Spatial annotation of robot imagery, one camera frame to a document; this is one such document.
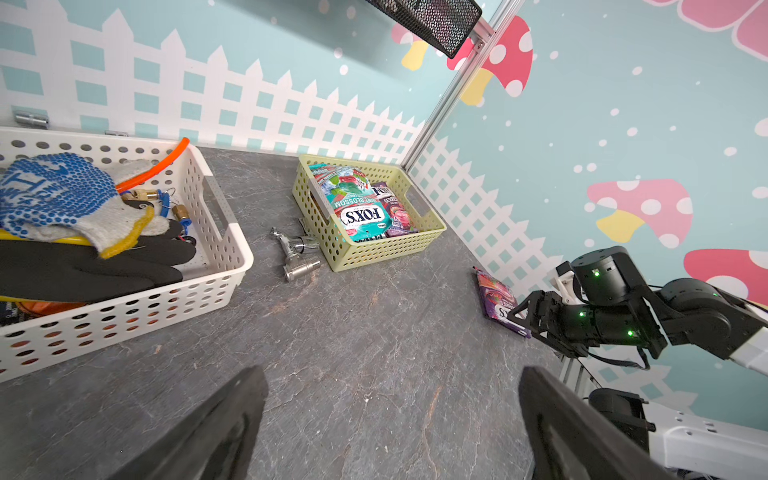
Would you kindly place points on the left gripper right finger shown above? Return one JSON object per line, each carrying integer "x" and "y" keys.
{"x": 570, "y": 440}

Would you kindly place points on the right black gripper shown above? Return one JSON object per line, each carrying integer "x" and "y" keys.
{"x": 573, "y": 329}

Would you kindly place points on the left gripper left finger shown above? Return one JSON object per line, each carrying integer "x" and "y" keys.
{"x": 215, "y": 441}

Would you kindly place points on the teal Fox's mint bag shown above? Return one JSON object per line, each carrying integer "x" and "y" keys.
{"x": 351, "y": 195}

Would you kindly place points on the purple Fox's berries bag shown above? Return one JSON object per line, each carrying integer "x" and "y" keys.
{"x": 401, "y": 222}

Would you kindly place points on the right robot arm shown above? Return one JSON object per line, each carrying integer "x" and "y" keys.
{"x": 688, "y": 312}

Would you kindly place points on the green plastic basket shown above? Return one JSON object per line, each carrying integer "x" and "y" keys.
{"x": 338, "y": 248}

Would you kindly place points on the white plastic basket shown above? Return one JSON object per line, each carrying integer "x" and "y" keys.
{"x": 185, "y": 192}

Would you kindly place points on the metal fitting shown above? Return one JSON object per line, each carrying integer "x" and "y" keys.
{"x": 302, "y": 254}

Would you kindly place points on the yellow black tool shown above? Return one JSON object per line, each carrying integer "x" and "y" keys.
{"x": 58, "y": 272}

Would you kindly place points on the orange tube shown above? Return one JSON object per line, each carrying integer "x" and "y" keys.
{"x": 156, "y": 169}

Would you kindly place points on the blue white work glove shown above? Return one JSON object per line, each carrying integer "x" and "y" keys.
{"x": 57, "y": 196}

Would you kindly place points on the black wire wall basket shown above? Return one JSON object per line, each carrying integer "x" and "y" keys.
{"x": 443, "y": 24}

